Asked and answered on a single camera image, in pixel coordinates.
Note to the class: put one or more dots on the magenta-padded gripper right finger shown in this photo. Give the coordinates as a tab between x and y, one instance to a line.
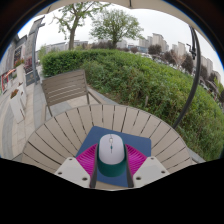
150	168

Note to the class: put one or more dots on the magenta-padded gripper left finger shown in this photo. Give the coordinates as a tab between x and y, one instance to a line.
71	170

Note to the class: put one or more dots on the white and teal computer mouse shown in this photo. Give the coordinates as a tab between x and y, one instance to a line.
111	150

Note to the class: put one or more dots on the dark blue mouse pad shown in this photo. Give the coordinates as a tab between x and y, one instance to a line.
136	141

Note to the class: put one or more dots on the white planter box with flowers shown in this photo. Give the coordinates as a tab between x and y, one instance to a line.
16	108

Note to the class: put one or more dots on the beige slatted outdoor chair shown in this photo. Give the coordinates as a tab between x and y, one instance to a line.
63	86

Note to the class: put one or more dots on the dark curved umbrella pole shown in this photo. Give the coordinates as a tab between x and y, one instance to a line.
195	76

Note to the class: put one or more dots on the distant apartment buildings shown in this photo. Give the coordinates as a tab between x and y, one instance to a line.
158	40

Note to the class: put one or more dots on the tall grey sign pillar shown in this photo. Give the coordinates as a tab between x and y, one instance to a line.
30	46

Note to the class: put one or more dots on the bare-trunked leaning tree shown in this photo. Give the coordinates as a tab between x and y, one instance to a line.
72	35

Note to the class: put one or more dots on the round leafy green tree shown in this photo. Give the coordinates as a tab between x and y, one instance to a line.
116	25

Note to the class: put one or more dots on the beige patio umbrella canopy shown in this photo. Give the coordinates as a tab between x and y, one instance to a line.
156	6

